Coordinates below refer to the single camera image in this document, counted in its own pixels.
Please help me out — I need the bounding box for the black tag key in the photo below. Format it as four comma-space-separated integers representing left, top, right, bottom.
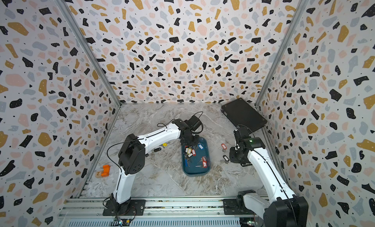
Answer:
221, 155, 229, 164

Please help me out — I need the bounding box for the red tag key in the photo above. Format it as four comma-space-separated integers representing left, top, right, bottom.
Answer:
221, 144, 228, 153

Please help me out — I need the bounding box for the teal storage box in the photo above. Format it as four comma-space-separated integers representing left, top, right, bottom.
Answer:
181, 137, 211, 177

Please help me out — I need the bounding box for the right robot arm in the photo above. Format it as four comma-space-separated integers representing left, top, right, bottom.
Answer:
229, 137, 309, 227

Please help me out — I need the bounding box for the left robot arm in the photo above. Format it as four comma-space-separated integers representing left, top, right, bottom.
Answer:
112, 116, 203, 205

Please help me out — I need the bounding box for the pile of keys in box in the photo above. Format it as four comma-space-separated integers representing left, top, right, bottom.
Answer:
183, 143, 208, 168

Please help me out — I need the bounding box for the black laptop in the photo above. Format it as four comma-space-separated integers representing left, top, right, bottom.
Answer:
221, 98, 267, 132

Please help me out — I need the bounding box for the orange object on table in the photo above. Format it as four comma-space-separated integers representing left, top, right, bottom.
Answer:
95, 165, 111, 178

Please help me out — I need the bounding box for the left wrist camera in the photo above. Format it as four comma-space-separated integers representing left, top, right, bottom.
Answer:
185, 115, 204, 134

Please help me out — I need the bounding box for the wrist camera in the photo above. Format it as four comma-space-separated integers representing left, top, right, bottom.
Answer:
185, 115, 204, 134
233, 127, 251, 149

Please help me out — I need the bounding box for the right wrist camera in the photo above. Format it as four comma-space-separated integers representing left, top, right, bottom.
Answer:
233, 127, 251, 149

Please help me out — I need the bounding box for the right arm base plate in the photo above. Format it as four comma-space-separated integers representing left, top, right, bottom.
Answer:
223, 199, 254, 215

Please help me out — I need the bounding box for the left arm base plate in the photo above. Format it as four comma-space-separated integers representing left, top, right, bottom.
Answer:
103, 199, 146, 216

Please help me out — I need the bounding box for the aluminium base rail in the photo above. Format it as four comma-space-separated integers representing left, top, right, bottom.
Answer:
57, 196, 264, 227

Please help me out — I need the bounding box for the right aluminium corner post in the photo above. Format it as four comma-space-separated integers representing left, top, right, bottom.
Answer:
255, 0, 309, 108

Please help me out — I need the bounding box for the aluminium corner post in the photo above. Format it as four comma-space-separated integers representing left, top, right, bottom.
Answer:
53, 0, 121, 107
255, 0, 309, 108

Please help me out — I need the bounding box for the left aluminium corner post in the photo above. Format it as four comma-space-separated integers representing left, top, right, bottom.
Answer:
53, 0, 121, 107

